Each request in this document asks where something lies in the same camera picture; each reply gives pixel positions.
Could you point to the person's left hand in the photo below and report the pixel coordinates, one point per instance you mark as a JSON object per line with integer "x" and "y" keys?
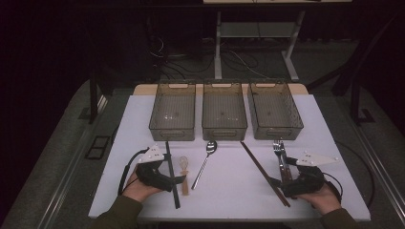
{"x": 137, "y": 191}

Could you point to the black metal stand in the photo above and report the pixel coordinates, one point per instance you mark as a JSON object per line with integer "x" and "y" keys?
{"x": 93, "y": 101}
{"x": 355, "y": 101}

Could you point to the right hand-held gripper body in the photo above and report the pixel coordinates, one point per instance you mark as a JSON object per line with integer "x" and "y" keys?
{"x": 304, "y": 186}

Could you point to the person's right hand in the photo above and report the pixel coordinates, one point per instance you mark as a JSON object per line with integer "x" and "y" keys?
{"x": 321, "y": 200}

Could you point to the metal spoon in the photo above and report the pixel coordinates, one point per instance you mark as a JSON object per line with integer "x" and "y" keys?
{"x": 211, "y": 147}

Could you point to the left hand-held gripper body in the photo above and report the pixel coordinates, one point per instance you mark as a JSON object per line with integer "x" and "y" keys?
{"x": 153, "y": 178}

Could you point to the white desk with metal frame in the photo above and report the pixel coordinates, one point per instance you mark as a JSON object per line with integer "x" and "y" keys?
{"x": 217, "y": 47}

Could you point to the translucent brown plastic bin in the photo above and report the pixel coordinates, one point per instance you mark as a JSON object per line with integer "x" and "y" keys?
{"x": 172, "y": 108}
{"x": 224, "y": 108}
{"x": 273, "y": 108}

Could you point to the brown wooden chopstick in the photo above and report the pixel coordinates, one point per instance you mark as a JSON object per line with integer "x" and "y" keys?
{"x": 255, "y": 159}

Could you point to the metal floor rail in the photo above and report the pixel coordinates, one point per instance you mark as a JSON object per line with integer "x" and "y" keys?
{"x": 379, "y": 165}
{"x": 75, "y": 162}

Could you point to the metal fork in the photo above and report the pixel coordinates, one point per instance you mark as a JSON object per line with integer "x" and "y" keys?
{"x": 276, "y": 149}

